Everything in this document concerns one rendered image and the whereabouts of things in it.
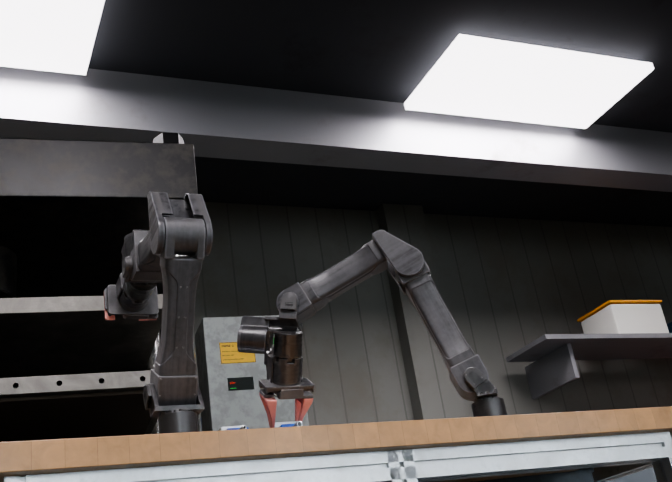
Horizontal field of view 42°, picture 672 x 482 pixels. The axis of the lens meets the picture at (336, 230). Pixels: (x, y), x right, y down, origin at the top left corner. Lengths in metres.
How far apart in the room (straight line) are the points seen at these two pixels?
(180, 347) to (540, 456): 0.62
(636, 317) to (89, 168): 4.17
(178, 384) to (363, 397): 3.98
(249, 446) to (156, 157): 1.67
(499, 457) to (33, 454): 0.73
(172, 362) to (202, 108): 2.98
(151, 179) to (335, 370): 2.85
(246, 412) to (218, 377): 0.14
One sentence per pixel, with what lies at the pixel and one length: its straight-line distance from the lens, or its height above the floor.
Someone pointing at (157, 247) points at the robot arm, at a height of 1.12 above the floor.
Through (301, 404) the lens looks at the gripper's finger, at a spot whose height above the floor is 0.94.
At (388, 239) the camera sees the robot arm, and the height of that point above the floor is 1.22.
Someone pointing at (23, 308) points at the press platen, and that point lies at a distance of 2.74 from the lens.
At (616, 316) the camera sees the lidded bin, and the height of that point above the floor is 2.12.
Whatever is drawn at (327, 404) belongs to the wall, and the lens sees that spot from 5.33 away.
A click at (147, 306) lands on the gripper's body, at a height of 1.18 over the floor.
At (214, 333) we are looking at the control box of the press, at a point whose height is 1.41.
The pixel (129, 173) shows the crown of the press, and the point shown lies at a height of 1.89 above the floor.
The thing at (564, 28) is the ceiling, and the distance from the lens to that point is 4.66.
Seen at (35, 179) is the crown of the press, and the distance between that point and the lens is 2.78.
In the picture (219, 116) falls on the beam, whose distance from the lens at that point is 4.38.
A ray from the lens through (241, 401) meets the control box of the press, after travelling 2.74.
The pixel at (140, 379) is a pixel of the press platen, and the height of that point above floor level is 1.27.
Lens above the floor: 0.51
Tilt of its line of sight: 25 degrees up
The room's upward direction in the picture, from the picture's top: 9 degrees counter-clockwise
